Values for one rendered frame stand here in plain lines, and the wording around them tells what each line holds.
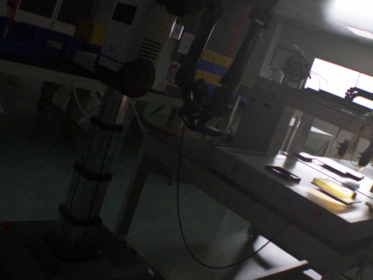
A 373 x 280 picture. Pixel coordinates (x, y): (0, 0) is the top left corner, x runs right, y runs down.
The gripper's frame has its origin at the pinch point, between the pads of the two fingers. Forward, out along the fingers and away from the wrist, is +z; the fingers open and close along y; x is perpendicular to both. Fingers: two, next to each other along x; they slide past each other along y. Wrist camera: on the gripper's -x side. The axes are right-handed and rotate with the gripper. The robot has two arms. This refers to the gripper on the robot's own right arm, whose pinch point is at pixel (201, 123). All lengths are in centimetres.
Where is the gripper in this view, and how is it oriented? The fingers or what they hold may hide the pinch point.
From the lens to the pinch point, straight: 201.2
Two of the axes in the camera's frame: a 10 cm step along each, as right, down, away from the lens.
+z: -5.1, 8.6, 0.0
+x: -6.2, -3.7, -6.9
